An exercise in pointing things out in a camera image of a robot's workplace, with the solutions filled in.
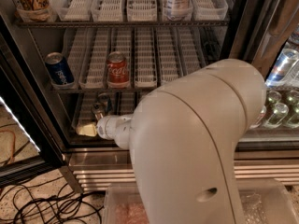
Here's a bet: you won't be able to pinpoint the clear plastic bin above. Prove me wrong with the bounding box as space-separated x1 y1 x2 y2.
103 183 150 224
237 179 299 224

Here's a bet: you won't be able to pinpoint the top wire shelf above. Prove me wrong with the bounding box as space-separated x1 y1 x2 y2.
13 20 229 28

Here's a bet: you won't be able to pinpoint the right clear plastic bin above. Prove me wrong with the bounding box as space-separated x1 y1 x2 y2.
237 179 299 224

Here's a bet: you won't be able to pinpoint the open fridge left door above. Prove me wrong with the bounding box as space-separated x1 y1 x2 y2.
0 20 63 188

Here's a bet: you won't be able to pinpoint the wire shelf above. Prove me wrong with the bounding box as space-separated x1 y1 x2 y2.
13 20 229 28
50 87 157 93

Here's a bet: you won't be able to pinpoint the blue pepsi can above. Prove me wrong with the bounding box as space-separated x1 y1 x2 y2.
45 52 74 85

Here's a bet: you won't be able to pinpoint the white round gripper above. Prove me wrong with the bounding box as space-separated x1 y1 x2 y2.
76 114 133 149

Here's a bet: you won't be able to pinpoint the red can behind glass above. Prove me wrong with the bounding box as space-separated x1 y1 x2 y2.
249 105 267 129

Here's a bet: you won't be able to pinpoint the redbull can shelf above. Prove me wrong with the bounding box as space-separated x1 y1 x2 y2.
91 103 106 120
97 93 113 115

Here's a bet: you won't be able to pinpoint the left clear plastic bin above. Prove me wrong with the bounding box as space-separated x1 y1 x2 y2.
103 183 150 224

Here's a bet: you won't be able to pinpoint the middle wire shelf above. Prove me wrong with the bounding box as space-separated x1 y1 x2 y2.
50 87 157 93

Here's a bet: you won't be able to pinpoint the red coca-cola can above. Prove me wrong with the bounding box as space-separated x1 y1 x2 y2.
107 51 129 88

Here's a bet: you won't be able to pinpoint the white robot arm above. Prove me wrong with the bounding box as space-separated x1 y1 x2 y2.
88 59 266 224

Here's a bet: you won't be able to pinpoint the large redbull can behind glass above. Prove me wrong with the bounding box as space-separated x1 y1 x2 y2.
265 49 299 87

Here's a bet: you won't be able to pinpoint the orange cable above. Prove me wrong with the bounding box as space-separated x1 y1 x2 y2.
0 129 17 166

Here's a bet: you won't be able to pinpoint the black floor cables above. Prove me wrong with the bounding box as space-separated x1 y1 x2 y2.
0 175 104 224

